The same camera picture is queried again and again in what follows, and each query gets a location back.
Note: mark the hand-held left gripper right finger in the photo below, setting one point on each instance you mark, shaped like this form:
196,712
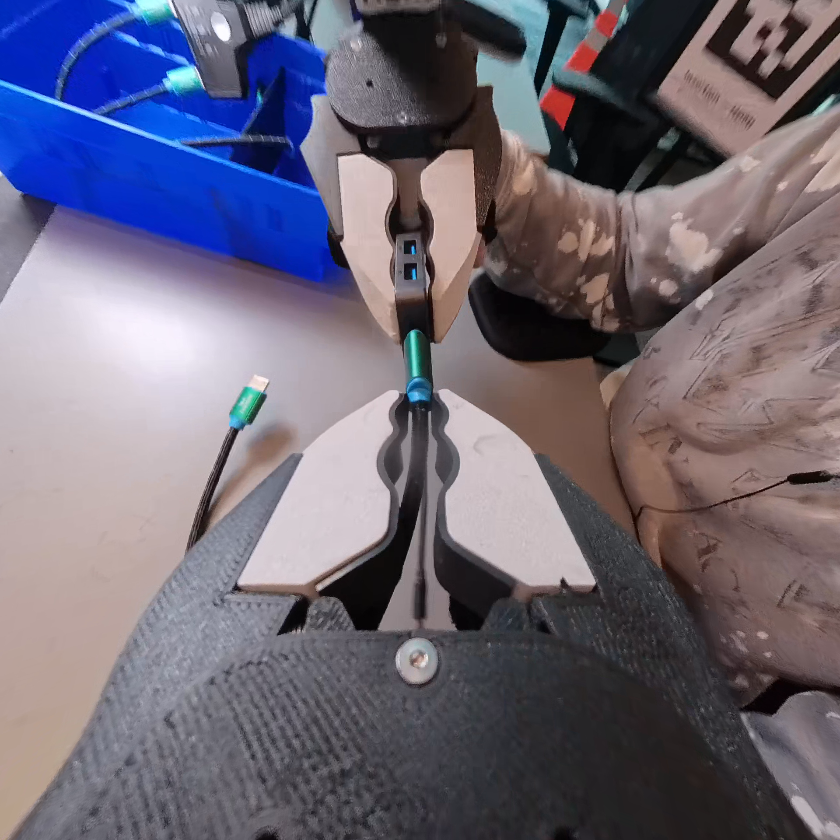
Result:
512,518

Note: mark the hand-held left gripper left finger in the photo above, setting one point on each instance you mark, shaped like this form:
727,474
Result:
315,518

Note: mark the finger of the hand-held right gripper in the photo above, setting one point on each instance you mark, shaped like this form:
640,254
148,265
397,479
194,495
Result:
364,229
454,229

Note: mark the black usb hub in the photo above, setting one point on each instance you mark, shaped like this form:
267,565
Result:
412,289

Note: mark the black hdmi switch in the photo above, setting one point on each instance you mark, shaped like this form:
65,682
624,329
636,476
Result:
216,46

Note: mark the blue storage bin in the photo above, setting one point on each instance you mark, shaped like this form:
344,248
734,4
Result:
131,184

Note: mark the person's right forearm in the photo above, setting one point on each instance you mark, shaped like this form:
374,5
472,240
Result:
590,249

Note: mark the orange traffic cone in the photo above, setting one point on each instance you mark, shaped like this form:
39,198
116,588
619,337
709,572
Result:
577,65

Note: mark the framed tag sign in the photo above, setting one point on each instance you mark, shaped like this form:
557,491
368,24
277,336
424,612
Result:
722,105

